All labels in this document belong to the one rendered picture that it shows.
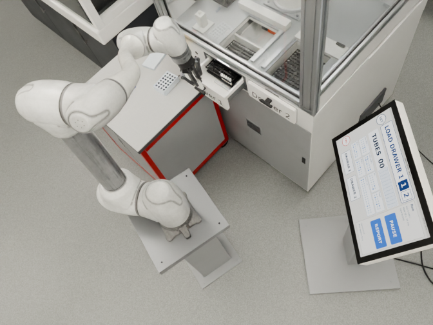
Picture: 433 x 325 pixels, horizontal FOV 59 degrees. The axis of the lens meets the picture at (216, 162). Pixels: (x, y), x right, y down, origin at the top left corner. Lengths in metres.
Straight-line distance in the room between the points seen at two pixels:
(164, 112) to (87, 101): 1.02
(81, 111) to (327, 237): 1.76
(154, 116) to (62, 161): 1.29
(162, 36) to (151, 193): 0.61
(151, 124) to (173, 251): 0.72
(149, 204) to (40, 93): 0.61
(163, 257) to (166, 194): 0.33
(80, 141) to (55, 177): 1.85
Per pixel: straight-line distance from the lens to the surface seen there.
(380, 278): 2.46
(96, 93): 1.16
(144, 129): 2.09
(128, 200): 1.63
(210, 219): 1.74
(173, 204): 1.56
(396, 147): 1.45
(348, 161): 1.58
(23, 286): 3.02
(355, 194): 1.53
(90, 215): 2.91
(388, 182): 1.45
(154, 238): 1.78
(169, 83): 2.17
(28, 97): 1.26
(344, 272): 2.43
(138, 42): 1.61
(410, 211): 1.38
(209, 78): 2.07
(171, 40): 1.57
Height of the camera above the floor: 2.41
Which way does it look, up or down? 61 degrees down
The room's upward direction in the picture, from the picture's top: 22 degrees counter-clockwise
